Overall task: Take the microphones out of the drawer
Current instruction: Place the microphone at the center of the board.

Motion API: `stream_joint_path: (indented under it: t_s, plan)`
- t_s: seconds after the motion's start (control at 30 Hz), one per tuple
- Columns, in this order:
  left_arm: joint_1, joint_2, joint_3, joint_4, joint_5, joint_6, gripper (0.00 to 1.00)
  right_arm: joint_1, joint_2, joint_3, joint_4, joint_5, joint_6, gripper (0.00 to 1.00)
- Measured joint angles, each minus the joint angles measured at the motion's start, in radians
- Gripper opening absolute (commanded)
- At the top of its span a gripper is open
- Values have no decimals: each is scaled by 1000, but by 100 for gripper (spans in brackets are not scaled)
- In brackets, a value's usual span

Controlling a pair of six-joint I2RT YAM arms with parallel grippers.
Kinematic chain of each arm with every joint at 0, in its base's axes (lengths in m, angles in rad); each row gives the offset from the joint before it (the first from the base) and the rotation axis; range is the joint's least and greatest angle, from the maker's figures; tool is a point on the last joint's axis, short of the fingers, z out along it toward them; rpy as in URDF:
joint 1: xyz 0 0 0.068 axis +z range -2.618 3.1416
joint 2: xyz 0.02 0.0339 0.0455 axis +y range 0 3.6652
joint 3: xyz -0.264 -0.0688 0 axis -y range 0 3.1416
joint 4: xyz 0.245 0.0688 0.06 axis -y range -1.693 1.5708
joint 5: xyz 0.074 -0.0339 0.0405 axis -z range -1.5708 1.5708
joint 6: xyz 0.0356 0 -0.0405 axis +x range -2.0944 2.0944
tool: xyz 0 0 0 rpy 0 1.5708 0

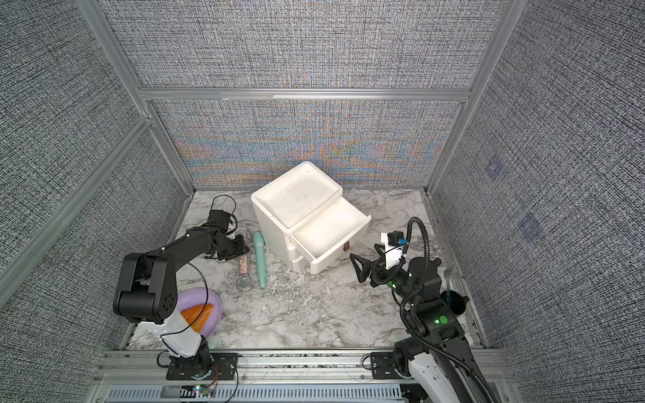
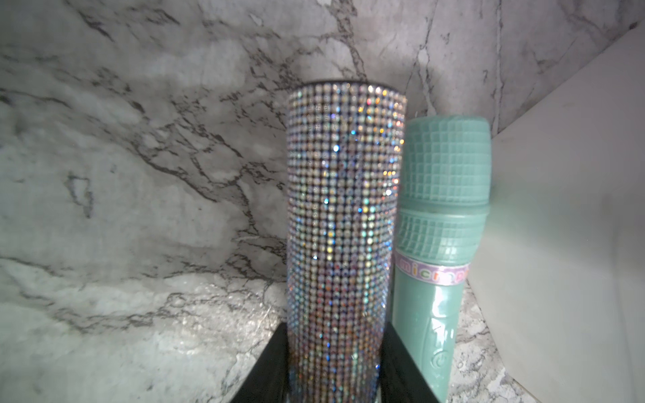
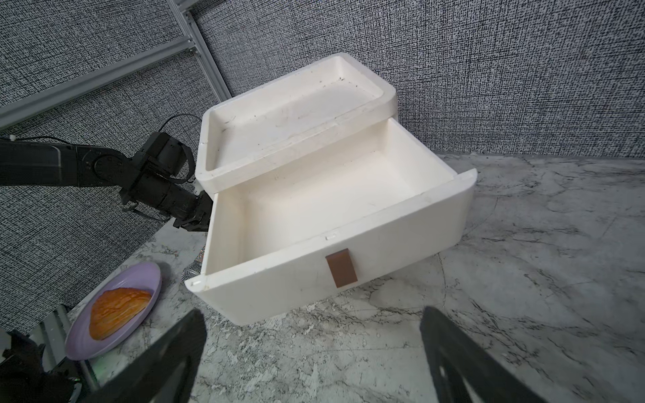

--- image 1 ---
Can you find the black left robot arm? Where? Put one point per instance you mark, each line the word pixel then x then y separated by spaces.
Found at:
pixel 146 291

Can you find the white drawer cabinet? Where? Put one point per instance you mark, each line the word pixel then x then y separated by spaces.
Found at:
pixel 290 202

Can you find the white top drawer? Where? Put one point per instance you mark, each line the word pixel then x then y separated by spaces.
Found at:
pixel 330 235

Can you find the mint green microphone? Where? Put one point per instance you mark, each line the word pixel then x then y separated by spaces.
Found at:
pixel 259 246

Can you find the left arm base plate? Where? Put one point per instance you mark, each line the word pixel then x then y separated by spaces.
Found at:
pixel 220 366

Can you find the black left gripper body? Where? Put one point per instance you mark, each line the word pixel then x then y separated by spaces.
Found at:
pixel 230 246

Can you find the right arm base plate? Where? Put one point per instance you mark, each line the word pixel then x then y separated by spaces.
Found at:
pixel 383 366

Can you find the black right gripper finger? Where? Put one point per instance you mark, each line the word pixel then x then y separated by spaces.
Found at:
pixel 362 267
pixel 381 249

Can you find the aluminium front rail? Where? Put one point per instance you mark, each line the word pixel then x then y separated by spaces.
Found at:
pixel 278 375

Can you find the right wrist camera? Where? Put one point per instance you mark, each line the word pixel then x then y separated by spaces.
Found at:
pixel 393 244

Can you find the purple plate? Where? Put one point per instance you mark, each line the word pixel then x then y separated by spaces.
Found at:
pixel 201 296

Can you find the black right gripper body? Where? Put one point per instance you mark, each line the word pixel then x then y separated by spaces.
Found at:
pixel 375 270

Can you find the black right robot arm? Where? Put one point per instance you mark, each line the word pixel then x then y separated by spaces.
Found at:
pixel 436 354

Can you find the orange pastry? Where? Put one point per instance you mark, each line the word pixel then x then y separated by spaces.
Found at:
pixel 198 316

